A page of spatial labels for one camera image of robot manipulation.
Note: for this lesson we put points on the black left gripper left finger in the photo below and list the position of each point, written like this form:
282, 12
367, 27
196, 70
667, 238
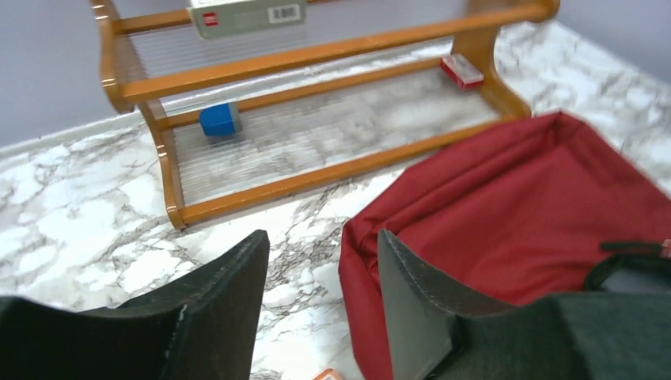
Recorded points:
200, 326

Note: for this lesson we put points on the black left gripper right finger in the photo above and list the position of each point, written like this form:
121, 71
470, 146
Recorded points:
438, 328

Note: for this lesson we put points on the red backpack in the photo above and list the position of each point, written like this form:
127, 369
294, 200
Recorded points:
515, 212

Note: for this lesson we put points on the blue pencil sharpener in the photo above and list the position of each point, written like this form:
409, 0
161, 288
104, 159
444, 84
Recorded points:
220, 120

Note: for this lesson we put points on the wooden two-tier shelf rack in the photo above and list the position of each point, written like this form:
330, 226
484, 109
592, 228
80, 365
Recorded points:
355, 88

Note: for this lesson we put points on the small red white eraser box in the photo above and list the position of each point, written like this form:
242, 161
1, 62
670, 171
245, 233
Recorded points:
461, 71

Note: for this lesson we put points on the white red box on shelf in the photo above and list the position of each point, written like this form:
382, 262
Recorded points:
222, 18

